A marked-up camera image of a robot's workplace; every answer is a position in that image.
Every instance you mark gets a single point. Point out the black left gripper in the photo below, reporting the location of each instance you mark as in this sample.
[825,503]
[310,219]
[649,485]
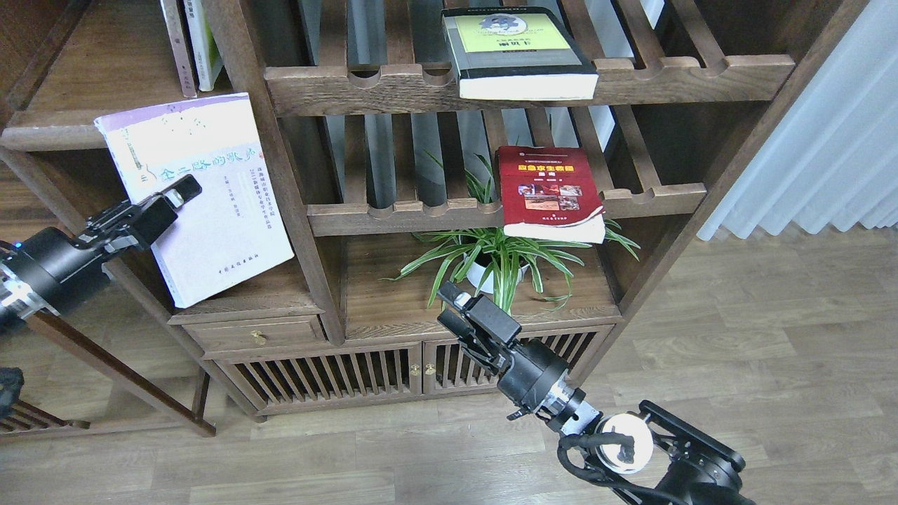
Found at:
[54,272]

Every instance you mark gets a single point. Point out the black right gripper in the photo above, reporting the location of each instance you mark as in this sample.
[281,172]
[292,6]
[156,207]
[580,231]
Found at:
[530,374]

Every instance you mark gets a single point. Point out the pale lilac paperback book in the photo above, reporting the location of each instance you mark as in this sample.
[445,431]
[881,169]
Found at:
[232,230]

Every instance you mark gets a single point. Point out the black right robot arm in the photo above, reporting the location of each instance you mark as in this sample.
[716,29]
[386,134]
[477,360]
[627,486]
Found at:
[645,457]

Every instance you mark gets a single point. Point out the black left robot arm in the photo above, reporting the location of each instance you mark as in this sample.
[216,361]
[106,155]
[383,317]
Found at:
[57,330]

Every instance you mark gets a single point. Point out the white plant pot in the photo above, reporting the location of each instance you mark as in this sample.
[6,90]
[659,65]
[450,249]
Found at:
[490,272]

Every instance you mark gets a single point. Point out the green spider plant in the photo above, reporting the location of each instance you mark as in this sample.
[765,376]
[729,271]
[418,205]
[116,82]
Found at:
[455,250]

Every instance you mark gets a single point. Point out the white green upright book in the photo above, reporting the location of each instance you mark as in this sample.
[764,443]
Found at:
[207,57]

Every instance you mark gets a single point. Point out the brown upright book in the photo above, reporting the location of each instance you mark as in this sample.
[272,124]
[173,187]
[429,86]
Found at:
[177,28]

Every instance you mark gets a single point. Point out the red paperback book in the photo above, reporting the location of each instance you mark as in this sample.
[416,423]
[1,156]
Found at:
[549,193]

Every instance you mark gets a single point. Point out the brass drawer knob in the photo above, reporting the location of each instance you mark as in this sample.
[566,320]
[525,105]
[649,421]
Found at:
[258,338]

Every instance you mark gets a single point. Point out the dark wooden bookshelf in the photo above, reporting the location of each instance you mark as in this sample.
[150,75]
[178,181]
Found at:
[368,135]

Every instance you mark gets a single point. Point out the yellow and black thick book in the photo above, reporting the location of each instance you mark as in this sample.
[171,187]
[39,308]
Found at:
[516,53]

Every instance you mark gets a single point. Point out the white curtain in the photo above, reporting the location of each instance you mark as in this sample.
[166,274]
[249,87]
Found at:
[831,162]

